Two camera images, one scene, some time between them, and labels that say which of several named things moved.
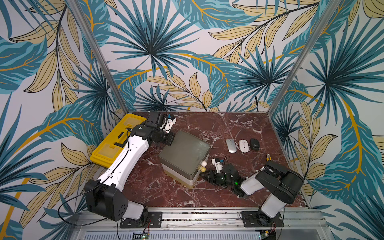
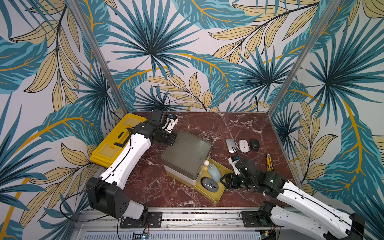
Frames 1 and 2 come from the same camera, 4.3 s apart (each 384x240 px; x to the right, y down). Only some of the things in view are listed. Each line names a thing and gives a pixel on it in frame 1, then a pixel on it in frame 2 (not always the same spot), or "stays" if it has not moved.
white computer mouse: x=243 y=145 stays
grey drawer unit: x=180 y=161 stays
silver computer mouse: x=231 y=145 stays
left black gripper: x=171 y=137 stays
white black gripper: x=218 y=164 to x=236 y=169
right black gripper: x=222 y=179 to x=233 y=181
